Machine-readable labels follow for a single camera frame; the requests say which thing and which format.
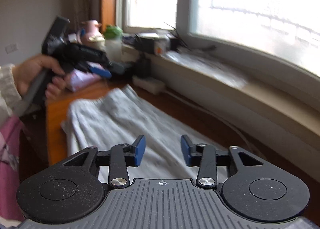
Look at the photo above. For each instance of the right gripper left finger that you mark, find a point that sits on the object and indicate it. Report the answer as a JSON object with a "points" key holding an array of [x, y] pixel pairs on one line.
{"points": [[77, 186]]}

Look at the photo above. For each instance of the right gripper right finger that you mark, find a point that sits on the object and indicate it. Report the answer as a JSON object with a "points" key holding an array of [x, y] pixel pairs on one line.
{"points": [[250, 186]]}

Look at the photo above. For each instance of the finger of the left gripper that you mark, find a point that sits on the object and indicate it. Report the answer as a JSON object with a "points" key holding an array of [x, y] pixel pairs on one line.
{"points": [[93, 68]]}

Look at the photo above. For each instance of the grey patterned garment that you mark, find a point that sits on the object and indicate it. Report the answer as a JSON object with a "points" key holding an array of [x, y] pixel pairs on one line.
{"points": [[120, 117]]}

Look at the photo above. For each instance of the left forearm white sleeve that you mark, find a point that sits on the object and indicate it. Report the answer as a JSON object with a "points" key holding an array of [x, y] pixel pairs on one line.
{"points": [[9, 97]]}

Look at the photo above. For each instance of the pink kettle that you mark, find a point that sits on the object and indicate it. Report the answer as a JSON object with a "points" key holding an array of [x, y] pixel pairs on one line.
{"points": [[89, 33]]}

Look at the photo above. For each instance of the green lidded container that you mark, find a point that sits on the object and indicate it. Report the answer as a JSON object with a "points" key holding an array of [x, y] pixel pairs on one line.
{"points": [[113, 42]]}

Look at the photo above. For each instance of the pink floral cloth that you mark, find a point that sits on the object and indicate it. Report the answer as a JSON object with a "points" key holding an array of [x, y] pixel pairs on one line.
{"points": [[10, 144]]}

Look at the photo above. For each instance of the black box on sill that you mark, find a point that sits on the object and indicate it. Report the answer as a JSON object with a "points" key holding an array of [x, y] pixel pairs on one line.
{"points": [[145, 42]]}

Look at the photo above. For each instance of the white power strip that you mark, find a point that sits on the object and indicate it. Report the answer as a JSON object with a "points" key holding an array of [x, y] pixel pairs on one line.
{"points": [[151, 85]]}

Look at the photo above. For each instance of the silver lidded jar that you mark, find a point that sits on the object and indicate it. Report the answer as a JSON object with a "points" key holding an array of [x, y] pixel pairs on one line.
{"points": [[162, 44]]}

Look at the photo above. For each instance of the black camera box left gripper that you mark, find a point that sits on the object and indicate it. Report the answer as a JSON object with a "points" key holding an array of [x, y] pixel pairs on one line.
{"points": [[55, 36]]}

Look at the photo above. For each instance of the white window frame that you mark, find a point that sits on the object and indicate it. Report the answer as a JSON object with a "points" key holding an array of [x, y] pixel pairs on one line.
{"points": [[277, 41]]}

